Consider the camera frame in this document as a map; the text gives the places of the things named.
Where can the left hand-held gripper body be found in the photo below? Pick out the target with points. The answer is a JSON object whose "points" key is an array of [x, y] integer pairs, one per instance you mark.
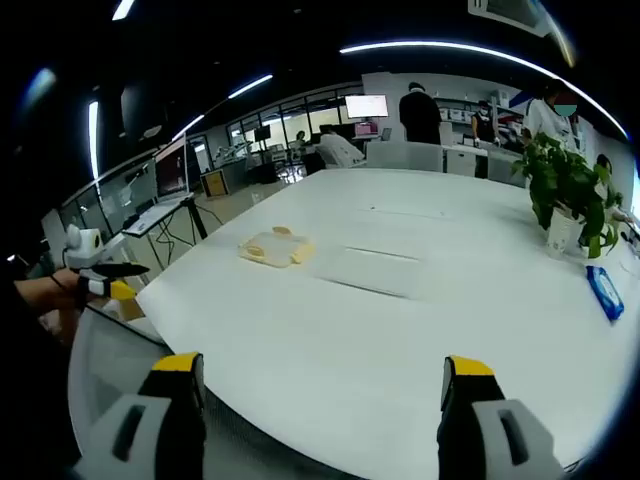
{"points": [[82, 250]]}

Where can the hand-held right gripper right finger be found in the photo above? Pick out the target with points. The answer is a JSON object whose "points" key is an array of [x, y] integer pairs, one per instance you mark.
{"points": [[480, 435]]}

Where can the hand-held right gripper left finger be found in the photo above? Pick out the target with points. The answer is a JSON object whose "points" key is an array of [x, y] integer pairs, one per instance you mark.
{"points": [[150, 430]]}

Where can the person's left hand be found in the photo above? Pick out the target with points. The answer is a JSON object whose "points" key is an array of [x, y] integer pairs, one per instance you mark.
{"points": [[55, 295]]}

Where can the grey mesh office chair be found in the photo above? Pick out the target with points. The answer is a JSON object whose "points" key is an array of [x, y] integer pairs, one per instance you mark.
{"points": [[115, 350]]}

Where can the black tripod stand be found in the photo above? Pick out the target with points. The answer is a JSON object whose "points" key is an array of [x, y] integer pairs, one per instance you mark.
{"points": [[197, 220]]}

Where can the open laptop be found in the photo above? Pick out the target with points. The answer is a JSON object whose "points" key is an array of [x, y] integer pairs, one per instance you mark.
{"points": [[170, 172]]}

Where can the yellow cabinet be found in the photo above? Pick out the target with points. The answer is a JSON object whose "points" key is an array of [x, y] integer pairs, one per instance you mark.
{"points": [[216, 184]]}

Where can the clear plastic container yellow clips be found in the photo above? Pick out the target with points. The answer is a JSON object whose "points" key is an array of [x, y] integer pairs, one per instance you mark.
{"points": [[275, 247]]}

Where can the blue wet wipes packet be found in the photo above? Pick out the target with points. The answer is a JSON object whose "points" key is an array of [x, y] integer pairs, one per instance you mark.
{"points": [[605, 292]]}

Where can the white plant pot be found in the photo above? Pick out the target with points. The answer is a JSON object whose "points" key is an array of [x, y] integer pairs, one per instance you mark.
{"points": [[562, 235]]}

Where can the table socket strip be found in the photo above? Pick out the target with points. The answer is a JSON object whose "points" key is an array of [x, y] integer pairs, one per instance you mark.
{"points": [[400, 212]]}

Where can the green potted plant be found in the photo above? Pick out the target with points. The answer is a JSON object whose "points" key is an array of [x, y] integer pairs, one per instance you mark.
{"points": [[560, 175]]}

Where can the curved ceiling light strip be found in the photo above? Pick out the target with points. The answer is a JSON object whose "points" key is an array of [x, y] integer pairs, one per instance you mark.
{"points": [[475, 49]]}

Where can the wall monitor screen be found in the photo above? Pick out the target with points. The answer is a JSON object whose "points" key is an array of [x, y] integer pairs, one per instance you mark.
{"points": [[366, 106]]}

